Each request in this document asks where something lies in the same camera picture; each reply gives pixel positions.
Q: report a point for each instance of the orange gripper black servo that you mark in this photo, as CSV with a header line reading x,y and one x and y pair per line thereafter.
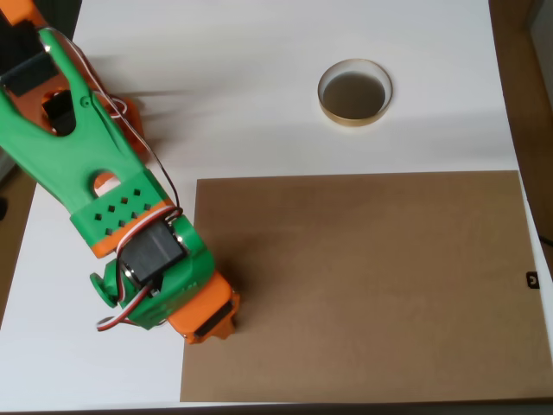
x,y
210,323

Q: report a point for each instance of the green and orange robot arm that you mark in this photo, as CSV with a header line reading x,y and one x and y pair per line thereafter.
x,y
86,164

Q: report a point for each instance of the brown rectangular board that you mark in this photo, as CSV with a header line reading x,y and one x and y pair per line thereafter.
x,y
367,285

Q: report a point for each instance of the small black clip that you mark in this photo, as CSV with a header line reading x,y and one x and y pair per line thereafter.
x,y
532,280

